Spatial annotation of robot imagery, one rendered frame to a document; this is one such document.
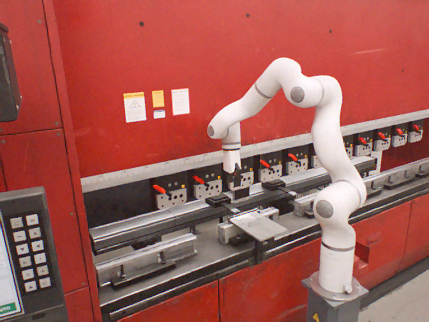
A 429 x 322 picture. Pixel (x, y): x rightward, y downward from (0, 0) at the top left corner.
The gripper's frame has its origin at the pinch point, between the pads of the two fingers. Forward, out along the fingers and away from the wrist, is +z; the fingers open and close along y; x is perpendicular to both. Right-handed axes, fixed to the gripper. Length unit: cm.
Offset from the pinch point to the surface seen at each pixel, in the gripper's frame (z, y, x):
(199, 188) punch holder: 4.9, -17.5, -11.1
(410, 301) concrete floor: 123, -46, 157
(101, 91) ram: -43, -2, -52
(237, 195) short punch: 14.1, -27.4, 12.3
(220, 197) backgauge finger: 20, -50, 10
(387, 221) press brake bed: 54, -46, 133
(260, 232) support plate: 29.4, -8.1, 16.2
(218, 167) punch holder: -4.4, -18.6, -0.5
